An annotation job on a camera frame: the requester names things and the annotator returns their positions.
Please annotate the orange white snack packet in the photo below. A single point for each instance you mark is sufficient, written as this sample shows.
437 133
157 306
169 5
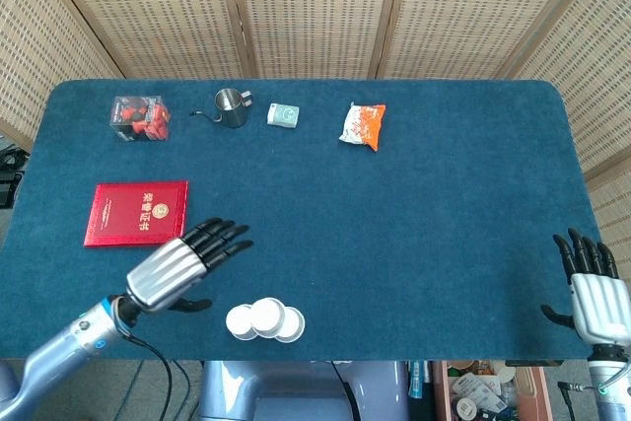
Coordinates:
362 126

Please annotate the grey-blue robot torso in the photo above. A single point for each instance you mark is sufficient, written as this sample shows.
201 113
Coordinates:
296 391

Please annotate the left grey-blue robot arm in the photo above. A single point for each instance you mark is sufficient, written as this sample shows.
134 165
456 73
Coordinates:
54 357

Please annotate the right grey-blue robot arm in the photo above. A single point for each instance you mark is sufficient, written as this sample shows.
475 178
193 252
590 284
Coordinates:
611 381

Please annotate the woven wooden folding screen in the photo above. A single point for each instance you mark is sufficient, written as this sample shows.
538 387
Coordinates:
315 12

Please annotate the small pale green box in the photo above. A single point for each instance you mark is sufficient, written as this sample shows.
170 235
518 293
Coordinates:
283 115

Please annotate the blue felt table cloth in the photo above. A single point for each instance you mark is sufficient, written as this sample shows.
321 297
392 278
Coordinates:
394 219

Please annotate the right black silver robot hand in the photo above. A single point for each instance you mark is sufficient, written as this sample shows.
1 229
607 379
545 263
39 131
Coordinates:
599 302

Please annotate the red certificate book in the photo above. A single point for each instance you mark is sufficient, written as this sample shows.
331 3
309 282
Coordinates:
135 214

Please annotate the steel gooseneck pitcher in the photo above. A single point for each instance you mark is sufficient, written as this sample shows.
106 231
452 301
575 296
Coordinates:
231 108

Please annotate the black equipment on floor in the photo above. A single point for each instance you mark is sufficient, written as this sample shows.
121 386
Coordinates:
9 179

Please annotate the white floral paper cup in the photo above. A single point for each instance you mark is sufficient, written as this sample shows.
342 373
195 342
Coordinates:
268 316
293 326
239 322

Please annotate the blue white bottle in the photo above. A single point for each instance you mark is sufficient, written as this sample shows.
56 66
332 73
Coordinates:
415 381

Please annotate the clear box with red parts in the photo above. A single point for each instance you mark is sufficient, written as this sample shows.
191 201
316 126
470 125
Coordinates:
140 118

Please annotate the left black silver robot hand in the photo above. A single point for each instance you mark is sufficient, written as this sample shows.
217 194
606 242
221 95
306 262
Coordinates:
167 273

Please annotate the pink crate with clutter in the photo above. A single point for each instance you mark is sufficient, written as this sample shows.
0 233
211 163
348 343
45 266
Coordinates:
488 391

